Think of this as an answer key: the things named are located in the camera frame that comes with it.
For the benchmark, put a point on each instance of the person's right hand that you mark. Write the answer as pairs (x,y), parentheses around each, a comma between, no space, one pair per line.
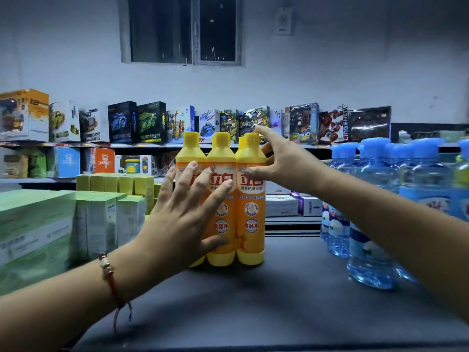
(296,168)

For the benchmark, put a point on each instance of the person's right thumb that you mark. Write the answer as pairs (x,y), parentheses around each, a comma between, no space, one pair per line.
(258,174)

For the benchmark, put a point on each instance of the stack of yellow-green boxes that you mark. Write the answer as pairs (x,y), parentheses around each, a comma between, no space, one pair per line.
(117,183)

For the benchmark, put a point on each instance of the person's left middle finger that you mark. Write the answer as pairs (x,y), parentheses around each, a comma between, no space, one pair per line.
(203,188)

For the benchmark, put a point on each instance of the person's left hand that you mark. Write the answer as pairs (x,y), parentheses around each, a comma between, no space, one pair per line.
(165,238)

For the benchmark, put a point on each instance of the person's left little finger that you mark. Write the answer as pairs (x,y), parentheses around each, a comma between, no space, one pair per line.
(168,186)

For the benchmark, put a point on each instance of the green cardboard box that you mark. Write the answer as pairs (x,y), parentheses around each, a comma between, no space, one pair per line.
(36,163)

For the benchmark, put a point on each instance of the person's left thumb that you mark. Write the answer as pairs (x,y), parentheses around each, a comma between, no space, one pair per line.
(215,244)

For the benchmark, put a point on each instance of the group of blue-capped water bottles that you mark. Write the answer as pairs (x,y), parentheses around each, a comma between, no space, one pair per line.
(370,168)

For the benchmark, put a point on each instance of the light blue box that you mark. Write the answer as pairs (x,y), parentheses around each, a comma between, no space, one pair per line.
(64,161)

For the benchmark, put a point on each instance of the yellow dish soap bottle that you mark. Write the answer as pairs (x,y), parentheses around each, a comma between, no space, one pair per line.
(241,142)
(188,150)
(251,216)
(221,157)

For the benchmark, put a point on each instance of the row of toy boxes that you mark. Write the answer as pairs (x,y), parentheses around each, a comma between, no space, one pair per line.
(146,122)

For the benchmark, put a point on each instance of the orange box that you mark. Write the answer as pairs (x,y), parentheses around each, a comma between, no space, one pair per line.
(103,160)

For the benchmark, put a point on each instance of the white and purple box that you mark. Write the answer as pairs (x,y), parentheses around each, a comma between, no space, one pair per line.
(310,206)

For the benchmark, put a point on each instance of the person's left forearm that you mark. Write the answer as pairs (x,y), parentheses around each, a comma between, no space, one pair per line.
(55,311)

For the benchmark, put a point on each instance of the white box with yellow toy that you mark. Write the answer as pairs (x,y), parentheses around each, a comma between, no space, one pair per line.
(133,165)

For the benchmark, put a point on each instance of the white flat box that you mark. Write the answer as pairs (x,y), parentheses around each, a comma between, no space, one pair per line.
(281,205)

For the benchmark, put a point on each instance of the person's right forearm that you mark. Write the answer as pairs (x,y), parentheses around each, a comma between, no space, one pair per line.
(403,230)

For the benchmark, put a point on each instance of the white wall switch box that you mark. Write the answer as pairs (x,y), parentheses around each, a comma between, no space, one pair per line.
(283,21)

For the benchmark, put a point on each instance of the stack of pale green boxes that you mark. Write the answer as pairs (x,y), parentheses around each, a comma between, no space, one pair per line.
(44,227)

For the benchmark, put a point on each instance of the dark window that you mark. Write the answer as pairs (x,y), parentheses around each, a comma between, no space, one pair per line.
(183,29)

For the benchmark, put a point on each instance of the olive cardboard box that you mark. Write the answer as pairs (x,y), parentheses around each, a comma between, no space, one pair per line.
(14,166)

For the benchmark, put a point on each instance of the white metal shelf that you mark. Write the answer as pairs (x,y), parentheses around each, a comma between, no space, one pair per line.
(121,145)

